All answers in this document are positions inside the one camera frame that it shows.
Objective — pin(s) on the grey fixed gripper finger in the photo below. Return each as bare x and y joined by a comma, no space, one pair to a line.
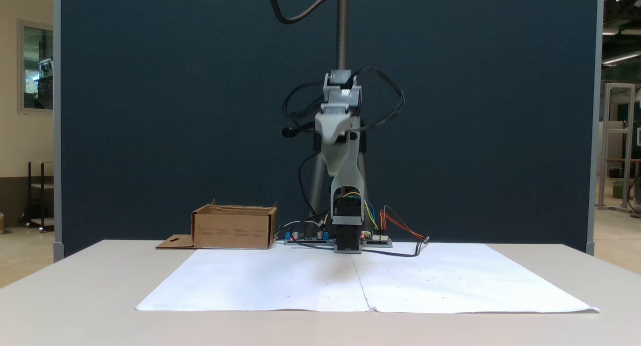
334,138

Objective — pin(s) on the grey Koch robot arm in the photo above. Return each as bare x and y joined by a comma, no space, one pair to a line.
345,170

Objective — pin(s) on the green bin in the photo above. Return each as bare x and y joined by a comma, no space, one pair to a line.
618,190

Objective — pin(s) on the long blue circuit board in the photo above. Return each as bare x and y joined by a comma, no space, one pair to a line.
305,240

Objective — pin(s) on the brown cardboard box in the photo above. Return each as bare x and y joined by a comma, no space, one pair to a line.
235,231

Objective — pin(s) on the white paper sheet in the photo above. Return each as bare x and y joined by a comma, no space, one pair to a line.
260,281
475,281

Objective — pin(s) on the dark blue partition panel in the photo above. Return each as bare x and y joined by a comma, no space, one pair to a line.
150,110

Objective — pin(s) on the ceiling light strip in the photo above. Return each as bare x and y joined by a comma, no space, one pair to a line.
621,31
618,58

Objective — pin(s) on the black shelf cart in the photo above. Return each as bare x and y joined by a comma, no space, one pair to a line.
41,186

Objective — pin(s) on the framed window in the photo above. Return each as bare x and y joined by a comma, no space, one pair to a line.
37,65

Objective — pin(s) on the grey camera tripod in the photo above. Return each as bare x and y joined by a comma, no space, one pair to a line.
342,35

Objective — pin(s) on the aluminium frame rack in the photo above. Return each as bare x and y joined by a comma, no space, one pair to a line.
607,135

